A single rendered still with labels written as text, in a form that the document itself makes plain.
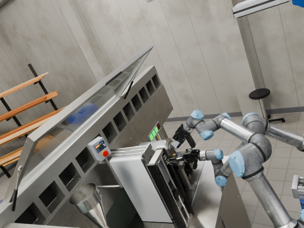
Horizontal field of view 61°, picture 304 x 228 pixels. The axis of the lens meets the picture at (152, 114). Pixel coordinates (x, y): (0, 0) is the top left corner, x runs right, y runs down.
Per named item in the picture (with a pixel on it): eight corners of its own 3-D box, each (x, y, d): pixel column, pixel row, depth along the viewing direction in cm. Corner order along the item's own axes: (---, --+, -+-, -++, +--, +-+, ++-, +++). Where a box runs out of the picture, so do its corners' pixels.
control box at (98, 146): (102, 162, 127) (93, 145, 123) (96, 159, 132) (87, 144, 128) (113, 153, 130) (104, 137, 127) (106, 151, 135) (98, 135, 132)
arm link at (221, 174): (274, 135, 150) (225, 190, 171) (268, 126, 160) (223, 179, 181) (257, 126, 149) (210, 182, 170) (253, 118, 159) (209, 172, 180)
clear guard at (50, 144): (35, 139, 90) (33, 138, 90) (10, 197, 121) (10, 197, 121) (149, 48, 172) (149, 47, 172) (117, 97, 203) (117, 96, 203)
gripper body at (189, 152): (184, 148, 194) (200, 147, 188) (188, 158, 197) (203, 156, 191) (182, 155, 188) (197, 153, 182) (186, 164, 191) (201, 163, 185)
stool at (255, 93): (286, 115, 386) (278, 82, 366) (283, 132, 354) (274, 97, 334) (254, 118, 414) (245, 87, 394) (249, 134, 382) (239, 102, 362)
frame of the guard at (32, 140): (41, 152, 85) (23, 138, 85) (12, 214, 119) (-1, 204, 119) (160, 48, 174) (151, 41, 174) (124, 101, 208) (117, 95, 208)
